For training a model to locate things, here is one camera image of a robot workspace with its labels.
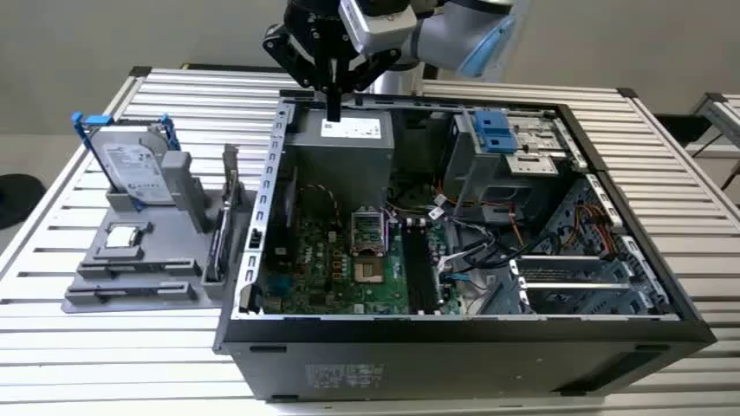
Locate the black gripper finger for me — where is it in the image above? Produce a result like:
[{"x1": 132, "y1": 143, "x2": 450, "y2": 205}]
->
[
  {"x1": 334, "y1": 48, "x2": 404, "y2": 122},
  {"x1": 263, "y1": 26, "x2": 335, "y2": 122}
]

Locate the black RAM slot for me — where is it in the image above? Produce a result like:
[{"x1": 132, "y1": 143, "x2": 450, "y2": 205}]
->
[
  {"x1": 415, "y1": 223, "x2": 435, "y2": 314},
  {"x1": 408, "y1": 223, "x2": 427, "y2": 314},
  {"x1": 403, "y1": 223, "x2": 420, "y2": 314}
]

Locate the grey power supply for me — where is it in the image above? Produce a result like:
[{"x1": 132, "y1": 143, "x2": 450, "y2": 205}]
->
[{"x1": 283, "y1": 107, "x2": 398, "y2": 205}]

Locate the grey metal drive cage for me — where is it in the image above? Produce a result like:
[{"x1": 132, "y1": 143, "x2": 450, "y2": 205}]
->
[{"x1": 442, "y1": 110, "x2": 579, "y2": 218}]

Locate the hard disk in blue carrier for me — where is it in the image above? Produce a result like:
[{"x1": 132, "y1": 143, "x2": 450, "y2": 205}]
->
[{"x1": 70, "y1": 111, "x2": 180, "y2": 213}]

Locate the metal socket cover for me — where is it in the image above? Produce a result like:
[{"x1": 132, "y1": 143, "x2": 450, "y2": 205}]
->
[{"x1": 351, "y1": 206, "x2": 388, "y2": 257}]

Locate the black case fan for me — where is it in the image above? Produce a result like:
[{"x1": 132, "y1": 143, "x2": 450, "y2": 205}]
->
[{"x1": 270, "y1": 166, "x2": 302, "y2": 263}]

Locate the CPU socket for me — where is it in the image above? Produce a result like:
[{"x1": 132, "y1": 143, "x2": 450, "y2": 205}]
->
[{"x1": 352, "y1": 255, "x2": 388, "y2": 283}]

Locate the grey parts rack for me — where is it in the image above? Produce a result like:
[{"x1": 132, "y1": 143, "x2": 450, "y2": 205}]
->
[{"x1": 60, "y1": 151, "x2": 259, "y2": 315}]

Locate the silver CPU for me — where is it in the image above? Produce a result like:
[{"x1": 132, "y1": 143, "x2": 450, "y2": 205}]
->
[{"x1": 103, "y1": 224, "x2": 140, "y2": 249}]

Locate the green motherboard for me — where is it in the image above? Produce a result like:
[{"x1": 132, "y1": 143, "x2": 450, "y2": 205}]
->
[{"x1": 263, "y1": 207, "x2": 464, "y2": 315}]

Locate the black round stand base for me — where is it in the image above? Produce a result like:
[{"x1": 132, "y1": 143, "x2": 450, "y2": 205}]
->
[{"x1": 0, "y1": 172, "x2": 48, "y2": 231}]

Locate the black PC case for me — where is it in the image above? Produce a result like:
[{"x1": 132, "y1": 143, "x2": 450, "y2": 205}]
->
[{"x1": 212, "y1": 88, "x2": 719, "y2": 404}]

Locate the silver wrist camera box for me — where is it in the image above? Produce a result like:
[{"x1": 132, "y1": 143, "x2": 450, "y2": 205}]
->
[{"x1": 338, "y1": 0, "x2": 418, "y2": 55}]

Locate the blue plastic drive bracket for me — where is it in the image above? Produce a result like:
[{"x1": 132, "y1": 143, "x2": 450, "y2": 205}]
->
[{"x1": 472, "y1": 110, "x2": 516, "y2": 153}]

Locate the twisted fan wire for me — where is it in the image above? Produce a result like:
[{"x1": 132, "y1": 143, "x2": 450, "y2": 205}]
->
[{"x1": 296, "y1": 184, "x2": 344, "y2": 230}]

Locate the orange power wire bundle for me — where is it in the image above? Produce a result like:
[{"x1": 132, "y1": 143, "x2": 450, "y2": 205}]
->
[{"x1": 570, "y1": 203, "x2": 619, "y2": 263}]

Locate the silver slot cover bracket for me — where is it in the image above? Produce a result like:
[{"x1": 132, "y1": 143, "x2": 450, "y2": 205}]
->
[
  {"x1": 516, "y1": 254, "x2": 604, "y2": 264},
  {"x1": 522, "y1": 282, "x2": 632, "y2": 292}
]

